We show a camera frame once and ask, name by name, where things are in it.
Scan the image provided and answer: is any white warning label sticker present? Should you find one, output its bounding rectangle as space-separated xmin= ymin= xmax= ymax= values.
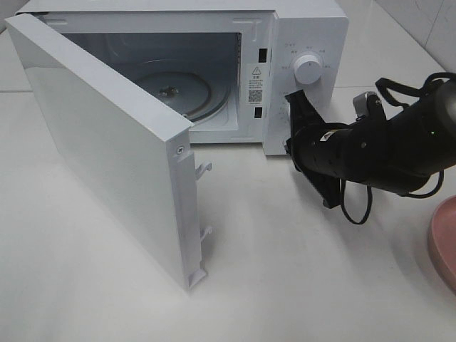
xmin=246 ymin=63 xmax=267 ymax=105

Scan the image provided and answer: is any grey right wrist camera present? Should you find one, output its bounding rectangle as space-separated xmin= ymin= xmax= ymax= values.
xmin=353 ymin=91 xmax=377 ymax=120

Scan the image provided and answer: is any white microwave door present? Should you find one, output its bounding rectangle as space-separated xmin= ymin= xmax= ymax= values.
xmin=6 ymin=14 xmax=212 ymax=289

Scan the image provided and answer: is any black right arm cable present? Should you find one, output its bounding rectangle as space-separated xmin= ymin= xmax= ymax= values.
xmin=338 ymin=71 xmax=456 ymax=225

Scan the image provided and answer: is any glass microwave turntable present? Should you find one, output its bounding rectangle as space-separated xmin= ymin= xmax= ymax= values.
xmin=136 ymin=71 xmax=212 ymax=121

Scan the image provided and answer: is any white microwave oven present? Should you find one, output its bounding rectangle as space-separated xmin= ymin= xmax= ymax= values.
xmin=12 ymin=1 xmax=348 ymax=155

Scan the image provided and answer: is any upper white microwave knob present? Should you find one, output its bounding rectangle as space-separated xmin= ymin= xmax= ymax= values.
xmin=292 ymin=51 xmax=323 ymax=85

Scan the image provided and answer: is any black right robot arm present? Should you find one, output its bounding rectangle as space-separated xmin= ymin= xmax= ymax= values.
xmin=285 ymin=73 xmax=455 ymax=208

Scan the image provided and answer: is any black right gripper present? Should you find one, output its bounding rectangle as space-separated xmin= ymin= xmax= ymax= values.
xmin=285 ymin=90 xmax=351 ymax=209

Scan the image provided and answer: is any pink round plate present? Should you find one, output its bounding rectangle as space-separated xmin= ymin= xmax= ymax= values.
xmin=427 ymin=196 xmax=455 ymax=294

